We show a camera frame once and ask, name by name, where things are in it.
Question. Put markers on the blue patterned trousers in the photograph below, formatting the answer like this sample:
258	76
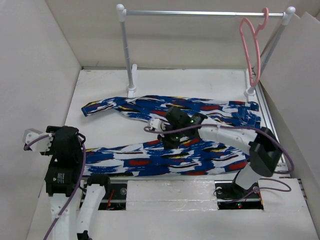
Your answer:
194	157

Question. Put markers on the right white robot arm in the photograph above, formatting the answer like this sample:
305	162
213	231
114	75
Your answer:
260	145

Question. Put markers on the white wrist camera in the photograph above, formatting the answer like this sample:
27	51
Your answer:
37	141
156	124

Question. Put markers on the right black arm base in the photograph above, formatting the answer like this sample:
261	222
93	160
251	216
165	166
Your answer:
231	197

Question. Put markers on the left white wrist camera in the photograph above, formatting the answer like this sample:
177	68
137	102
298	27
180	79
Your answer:
37	141

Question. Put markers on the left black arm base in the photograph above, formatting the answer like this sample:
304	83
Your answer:
116	199

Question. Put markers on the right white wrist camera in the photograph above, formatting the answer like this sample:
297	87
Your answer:
156	124

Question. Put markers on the white clothes rack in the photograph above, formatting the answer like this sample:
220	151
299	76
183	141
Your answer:
255	21

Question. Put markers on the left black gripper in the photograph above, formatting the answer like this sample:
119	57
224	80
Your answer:
52	148

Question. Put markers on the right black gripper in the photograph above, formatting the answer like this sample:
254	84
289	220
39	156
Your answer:
167	143

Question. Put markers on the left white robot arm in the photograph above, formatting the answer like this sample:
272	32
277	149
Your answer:
73	208

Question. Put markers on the pink plastic hanger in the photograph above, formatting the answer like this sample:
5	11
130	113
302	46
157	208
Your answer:
253	47

